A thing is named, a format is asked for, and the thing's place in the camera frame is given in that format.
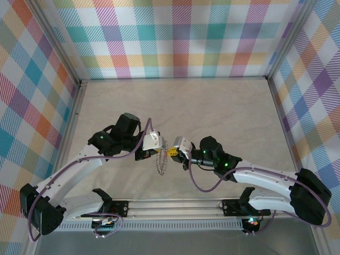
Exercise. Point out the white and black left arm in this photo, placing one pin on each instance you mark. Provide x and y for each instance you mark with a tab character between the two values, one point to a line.
69	172

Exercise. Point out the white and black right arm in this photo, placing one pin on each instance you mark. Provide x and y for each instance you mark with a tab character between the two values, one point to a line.
265	178

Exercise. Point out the small circuit board with led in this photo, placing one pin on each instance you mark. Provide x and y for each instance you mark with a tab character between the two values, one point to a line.
252	223

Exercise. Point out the grey metal sheet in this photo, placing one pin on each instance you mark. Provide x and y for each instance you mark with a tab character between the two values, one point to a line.
172	244

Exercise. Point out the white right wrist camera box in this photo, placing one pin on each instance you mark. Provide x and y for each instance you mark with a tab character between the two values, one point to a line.
182	144

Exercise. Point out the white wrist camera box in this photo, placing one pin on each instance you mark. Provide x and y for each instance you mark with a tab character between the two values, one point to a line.
182	144
152	142

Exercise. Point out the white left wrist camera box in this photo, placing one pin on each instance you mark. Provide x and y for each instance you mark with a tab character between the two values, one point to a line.
152	142

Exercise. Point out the aluminium frame rail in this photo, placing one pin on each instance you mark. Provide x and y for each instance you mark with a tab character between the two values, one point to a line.
77	106

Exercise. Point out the aluminium frame corner post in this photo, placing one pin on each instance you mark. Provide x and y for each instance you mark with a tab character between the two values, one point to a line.
290	40
57	40

